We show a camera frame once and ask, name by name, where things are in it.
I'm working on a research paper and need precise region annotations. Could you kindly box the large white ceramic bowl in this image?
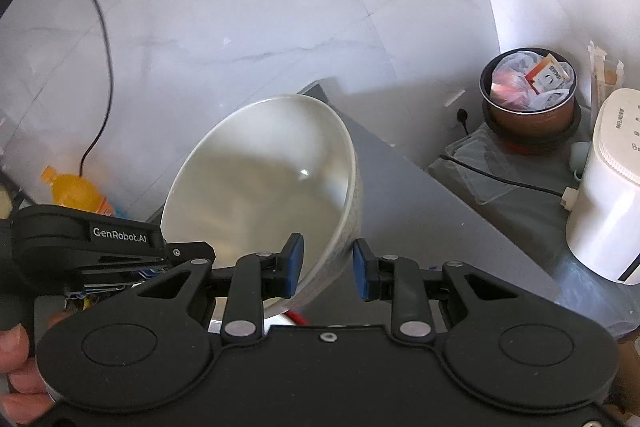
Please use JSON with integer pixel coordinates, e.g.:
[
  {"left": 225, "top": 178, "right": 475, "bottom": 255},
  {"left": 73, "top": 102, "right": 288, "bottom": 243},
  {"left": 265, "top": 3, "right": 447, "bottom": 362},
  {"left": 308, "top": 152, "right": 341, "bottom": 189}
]
[{"left": 160, "top": 94, "right": 362, "bottom": 317}]

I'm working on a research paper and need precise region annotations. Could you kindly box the red rimmed bowl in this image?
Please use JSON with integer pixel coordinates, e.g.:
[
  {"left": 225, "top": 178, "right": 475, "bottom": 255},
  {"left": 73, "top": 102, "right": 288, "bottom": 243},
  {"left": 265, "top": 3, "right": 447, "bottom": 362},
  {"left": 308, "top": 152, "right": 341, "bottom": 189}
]
[{"left": 284, "top": 310, "right": 308, "bottom": 326}]

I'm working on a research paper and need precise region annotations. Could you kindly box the person's left hand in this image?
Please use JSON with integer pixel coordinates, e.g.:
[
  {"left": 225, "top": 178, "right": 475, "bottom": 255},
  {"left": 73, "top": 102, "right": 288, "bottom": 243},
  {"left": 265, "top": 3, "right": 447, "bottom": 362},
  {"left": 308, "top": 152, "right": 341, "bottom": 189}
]
[{"left": 0, "top": 323, "right": 54, "bottom": 425}]

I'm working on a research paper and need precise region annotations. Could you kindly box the orange juice bottle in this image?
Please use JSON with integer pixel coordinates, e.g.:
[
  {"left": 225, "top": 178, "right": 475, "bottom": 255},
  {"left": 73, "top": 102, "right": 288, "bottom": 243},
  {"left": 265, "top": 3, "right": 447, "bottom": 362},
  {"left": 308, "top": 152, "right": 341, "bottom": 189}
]
[{"left": 41, "top": 166, "right": 115, "bottom": 216}]

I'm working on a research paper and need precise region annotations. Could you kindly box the white air fryer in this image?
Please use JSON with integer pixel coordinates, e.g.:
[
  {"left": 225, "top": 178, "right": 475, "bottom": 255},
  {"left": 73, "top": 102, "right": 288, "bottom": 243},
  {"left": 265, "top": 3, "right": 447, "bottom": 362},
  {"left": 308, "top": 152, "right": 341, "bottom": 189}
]
[{"left": 562, "top": 88, "right": 640, "bottom": 285}]

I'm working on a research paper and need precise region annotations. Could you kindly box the brown pot with packets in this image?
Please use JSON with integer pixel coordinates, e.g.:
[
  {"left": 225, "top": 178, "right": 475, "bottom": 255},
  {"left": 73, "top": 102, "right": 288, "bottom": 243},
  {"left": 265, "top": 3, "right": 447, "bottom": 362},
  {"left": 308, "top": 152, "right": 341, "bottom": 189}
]
[{"left": 480, "top": 48, "right": 582, "bottom": 154}]

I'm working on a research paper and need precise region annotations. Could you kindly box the black appliance cable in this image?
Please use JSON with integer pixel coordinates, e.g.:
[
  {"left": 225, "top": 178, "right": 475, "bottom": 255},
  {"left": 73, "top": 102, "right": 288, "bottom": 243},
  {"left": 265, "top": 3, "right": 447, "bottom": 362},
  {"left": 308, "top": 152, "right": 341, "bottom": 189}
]
[{"left": 439, "top": 107, "right": 566, "bottom": 198}]

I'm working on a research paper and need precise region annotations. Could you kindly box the black power cable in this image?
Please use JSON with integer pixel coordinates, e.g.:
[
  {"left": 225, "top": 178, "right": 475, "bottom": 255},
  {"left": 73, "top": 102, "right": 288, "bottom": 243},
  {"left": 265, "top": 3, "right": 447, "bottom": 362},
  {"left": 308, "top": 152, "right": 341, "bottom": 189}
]
[{"left": 63, "top": 0, "right": 114, "bottom": 178}]

